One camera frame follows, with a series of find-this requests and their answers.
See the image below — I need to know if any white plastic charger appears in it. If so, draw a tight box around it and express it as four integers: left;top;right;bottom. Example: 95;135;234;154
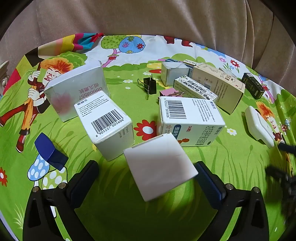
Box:
245;102;284;148

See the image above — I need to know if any dark blue small box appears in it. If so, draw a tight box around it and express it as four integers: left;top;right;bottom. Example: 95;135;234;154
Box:
35;133;68;171

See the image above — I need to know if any black small box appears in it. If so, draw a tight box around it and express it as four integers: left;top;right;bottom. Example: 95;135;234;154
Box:
241;73;265;99

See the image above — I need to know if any white barcode medicine box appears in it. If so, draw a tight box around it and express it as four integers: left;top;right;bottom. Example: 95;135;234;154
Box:
74;91;134;161

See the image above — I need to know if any beige kraft box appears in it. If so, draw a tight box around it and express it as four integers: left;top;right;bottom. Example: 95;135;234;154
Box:
192;63;245;114

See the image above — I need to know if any plain white box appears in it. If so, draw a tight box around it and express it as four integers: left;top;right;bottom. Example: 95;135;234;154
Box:
123;133;198;202

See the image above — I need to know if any white medicine box orange print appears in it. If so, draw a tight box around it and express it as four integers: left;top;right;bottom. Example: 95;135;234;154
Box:
157;96;225;147

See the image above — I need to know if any large white silver box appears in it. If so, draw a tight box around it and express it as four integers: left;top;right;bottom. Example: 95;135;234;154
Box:
44;60;110;122

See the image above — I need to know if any long white barcode box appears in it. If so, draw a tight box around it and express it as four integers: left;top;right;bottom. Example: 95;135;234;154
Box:
173;75;218;102

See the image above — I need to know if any pink binder clip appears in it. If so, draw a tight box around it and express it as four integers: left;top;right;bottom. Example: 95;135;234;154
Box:
159;87;184;97

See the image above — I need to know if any black binder clip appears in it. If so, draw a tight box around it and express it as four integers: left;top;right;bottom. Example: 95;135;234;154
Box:
137;75;157;100

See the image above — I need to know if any small silver white box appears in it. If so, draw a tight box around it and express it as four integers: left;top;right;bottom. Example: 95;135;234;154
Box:
161;62;192;86

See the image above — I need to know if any beige curtain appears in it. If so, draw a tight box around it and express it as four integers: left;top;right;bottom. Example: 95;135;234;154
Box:
1;1;295;93

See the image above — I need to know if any colourful cartoon tablecloth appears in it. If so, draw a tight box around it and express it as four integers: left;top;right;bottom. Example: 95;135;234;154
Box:
1;34;295;240

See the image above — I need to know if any cream cabinet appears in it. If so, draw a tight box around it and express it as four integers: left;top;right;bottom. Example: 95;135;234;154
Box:
0;61;10;97

